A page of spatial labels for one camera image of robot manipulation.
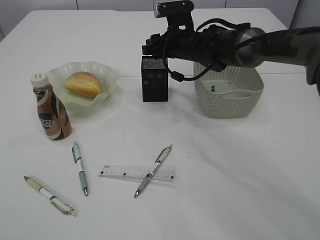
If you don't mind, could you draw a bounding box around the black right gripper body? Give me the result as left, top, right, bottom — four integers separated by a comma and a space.
142, 30, 200, 60

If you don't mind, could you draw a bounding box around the bread roll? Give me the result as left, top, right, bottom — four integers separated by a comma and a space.
64, 71, 103, 98

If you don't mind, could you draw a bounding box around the brown coffee bottle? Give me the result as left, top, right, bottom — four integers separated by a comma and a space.
30, 73, 72, 140

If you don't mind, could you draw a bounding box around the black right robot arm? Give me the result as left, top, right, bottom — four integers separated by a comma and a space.
142, 24, 320, 87

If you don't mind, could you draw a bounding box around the black pen holder box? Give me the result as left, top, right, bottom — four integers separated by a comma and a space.
141, 56, 169, 102

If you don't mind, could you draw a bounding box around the light green woven basket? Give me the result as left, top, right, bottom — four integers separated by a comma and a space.
194, 66, 264, 119

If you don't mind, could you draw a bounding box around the pale green wavy plate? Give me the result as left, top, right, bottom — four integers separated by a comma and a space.
47, 61, 119, 112

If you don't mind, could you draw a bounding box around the blue grey pen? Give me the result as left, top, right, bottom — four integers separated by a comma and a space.
71, 141, 89, 197

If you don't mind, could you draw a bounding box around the cream white pen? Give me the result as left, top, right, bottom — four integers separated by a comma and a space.
23, 176, 78, 217

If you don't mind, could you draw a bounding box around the clear plastic ruler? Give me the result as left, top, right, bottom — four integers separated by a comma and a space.
98, 165, 176, 182

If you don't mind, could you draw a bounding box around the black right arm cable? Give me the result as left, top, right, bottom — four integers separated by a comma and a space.
162, 18, 252, 82

